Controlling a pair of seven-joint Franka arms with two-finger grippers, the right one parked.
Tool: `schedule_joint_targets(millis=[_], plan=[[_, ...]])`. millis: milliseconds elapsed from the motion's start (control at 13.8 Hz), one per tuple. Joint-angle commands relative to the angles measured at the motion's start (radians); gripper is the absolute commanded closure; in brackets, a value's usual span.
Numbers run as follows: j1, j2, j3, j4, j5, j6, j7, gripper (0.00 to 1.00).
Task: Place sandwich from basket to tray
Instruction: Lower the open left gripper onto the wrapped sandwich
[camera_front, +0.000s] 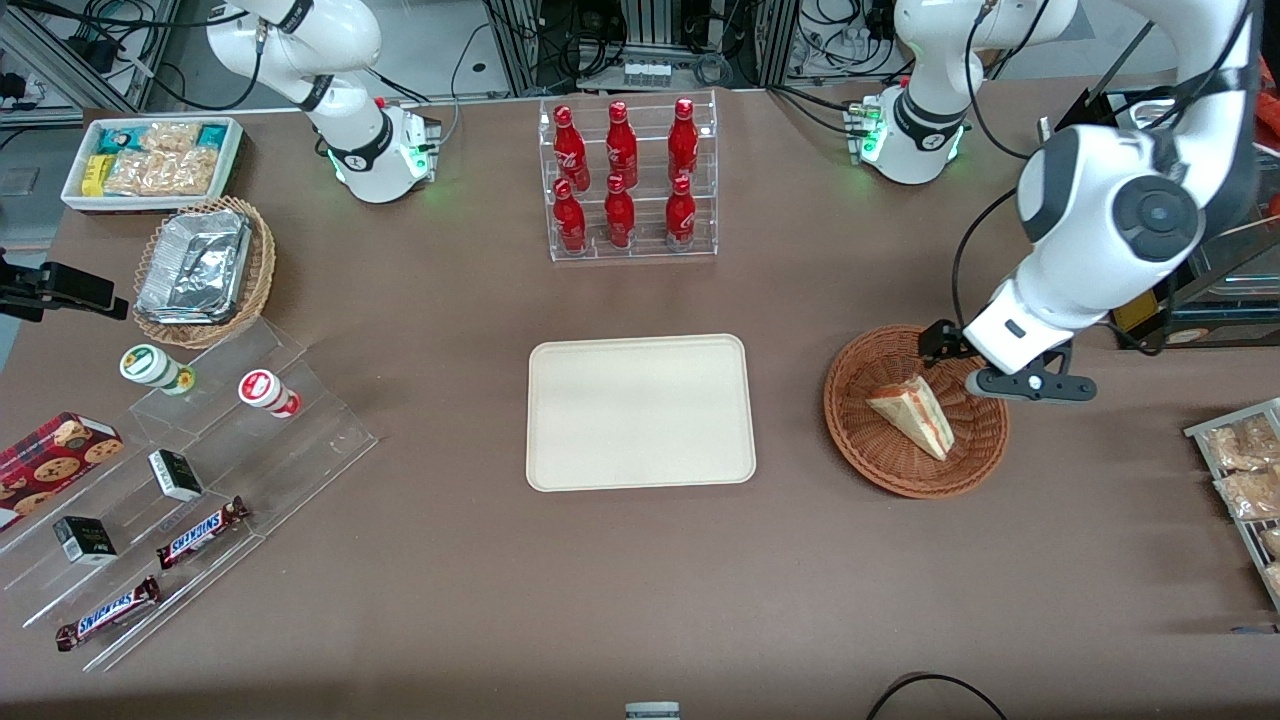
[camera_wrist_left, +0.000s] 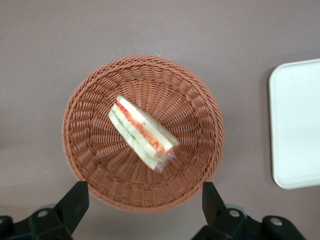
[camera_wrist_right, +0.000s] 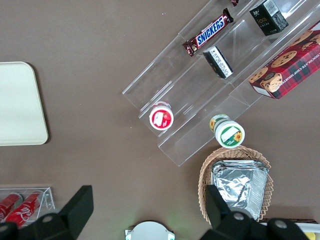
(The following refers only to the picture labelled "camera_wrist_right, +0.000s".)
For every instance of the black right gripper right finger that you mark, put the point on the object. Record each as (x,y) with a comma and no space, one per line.
(225,225)

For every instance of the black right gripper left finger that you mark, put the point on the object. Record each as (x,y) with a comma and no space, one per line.
(72,212)

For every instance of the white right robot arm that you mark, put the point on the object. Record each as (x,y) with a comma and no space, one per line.
(150,231)

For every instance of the light wicker basket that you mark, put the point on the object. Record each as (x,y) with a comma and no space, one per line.
(207,170)

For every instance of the cream plastic tray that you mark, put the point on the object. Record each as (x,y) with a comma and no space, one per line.
(20,105)

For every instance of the clear acrylic bottle rack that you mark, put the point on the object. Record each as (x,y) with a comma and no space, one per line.
(48,200)

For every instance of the aluminium foil container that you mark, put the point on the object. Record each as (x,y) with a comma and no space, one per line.
(235,185)

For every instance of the red cola bottle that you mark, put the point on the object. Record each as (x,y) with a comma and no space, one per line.
(25,207)
(8,202)

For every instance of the yellow snack packet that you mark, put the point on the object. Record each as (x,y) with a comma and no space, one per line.
(313,237)

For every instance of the green lid sunflower cup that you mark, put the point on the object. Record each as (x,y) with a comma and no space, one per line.
(230,135)

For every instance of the red lid yogurt cup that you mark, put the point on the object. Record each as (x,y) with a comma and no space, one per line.
(161,118)

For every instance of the clear acrylic tiered stand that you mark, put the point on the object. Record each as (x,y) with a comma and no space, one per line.
(162,82)

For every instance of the small black carton box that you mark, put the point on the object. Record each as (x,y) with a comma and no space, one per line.
(218,62)

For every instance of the red chocolate chip cookie box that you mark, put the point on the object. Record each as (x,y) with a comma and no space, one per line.
(290,67)

